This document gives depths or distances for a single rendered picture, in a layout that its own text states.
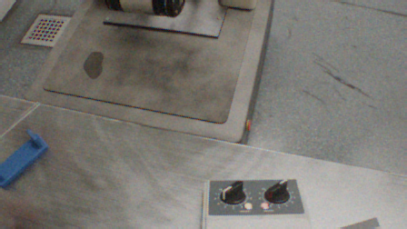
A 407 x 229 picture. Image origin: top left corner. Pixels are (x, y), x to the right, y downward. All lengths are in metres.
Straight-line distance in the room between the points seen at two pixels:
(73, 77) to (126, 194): 0.73
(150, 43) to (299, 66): 0.69
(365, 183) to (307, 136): 0.92
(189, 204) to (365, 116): 1.16
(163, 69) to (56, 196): 0.68
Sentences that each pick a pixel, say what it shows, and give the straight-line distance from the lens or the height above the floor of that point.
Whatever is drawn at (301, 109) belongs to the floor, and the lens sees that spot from 1.57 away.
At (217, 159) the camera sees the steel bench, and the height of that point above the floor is 0.75.
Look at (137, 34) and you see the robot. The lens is 1.31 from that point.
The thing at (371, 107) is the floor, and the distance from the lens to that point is 1.66.
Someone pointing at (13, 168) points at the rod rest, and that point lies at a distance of 0.65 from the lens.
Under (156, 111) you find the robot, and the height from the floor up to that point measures 0.36.
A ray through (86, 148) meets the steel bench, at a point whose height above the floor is 0.75.
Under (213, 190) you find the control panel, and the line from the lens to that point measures 0.52.
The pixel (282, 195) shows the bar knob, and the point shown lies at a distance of 0.51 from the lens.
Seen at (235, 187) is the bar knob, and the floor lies 0.81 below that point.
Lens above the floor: 1.27
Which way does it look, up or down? 56 degrees down
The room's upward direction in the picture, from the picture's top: 4 degrees counter-clockwise
